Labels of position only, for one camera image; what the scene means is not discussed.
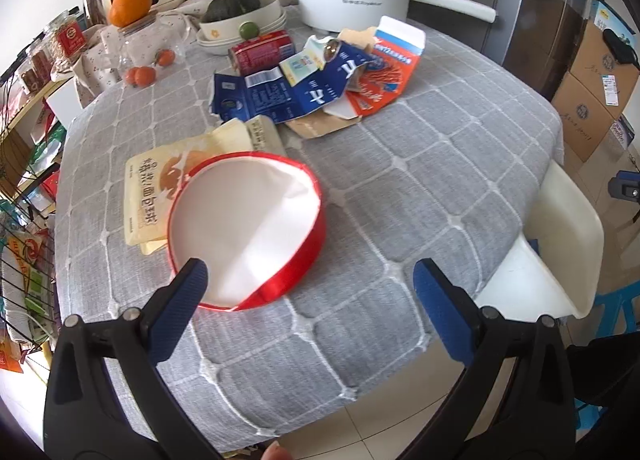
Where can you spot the white plastic chair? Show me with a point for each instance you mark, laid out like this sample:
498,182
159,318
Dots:
565,240

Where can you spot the cardboard box with blue top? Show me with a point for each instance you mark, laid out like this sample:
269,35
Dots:
595,65

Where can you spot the clear glass jar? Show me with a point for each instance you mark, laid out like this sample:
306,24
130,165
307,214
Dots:
142,45

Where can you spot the beige printed bread packet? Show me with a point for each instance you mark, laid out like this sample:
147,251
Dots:
150,190

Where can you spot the large orange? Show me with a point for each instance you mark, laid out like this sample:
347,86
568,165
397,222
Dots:
130,7

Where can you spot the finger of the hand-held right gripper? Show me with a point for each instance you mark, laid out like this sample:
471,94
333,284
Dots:
625,186

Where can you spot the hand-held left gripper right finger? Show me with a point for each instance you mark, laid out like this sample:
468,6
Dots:
445,315

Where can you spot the green squash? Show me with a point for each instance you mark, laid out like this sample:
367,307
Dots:
232,6

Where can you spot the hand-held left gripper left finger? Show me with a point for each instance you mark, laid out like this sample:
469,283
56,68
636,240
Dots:
175,310

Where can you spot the plain beige packet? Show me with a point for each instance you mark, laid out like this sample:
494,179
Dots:
265,135

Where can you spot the torn blue carton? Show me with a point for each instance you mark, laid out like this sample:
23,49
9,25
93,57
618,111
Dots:
300,97

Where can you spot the orange and white flattened carton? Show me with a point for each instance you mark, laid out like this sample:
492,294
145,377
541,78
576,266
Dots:
390,70

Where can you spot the grey refrigerator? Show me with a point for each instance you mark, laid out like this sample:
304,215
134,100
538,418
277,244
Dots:
530,5

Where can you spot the red drink can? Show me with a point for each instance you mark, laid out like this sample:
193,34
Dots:
262,54

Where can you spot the white plate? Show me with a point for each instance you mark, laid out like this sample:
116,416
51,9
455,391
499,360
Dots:
210,46

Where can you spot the plain cardboard box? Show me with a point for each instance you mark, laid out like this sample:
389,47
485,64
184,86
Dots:
580,120

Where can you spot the grey checked tablecloth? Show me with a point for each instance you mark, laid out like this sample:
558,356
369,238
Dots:
425,180

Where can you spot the red label snack jar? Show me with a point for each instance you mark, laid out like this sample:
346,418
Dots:
67,37

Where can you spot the person's left hand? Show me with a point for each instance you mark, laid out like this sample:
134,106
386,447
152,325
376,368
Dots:
277,452

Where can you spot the white box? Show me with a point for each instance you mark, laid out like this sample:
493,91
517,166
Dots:
62,107

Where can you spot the small black printed box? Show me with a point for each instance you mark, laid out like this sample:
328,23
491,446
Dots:
620,132

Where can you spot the white bowl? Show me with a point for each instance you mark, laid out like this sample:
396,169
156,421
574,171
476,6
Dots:
270,15

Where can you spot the red round box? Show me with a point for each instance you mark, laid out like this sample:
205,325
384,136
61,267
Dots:
240,230

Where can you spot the black pouch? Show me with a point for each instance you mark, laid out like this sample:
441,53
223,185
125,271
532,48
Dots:
620,47

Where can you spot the small orange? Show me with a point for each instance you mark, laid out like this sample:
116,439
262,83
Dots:
145,76
165,57
130,76

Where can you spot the green lime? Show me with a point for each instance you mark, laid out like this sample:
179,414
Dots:
249,29

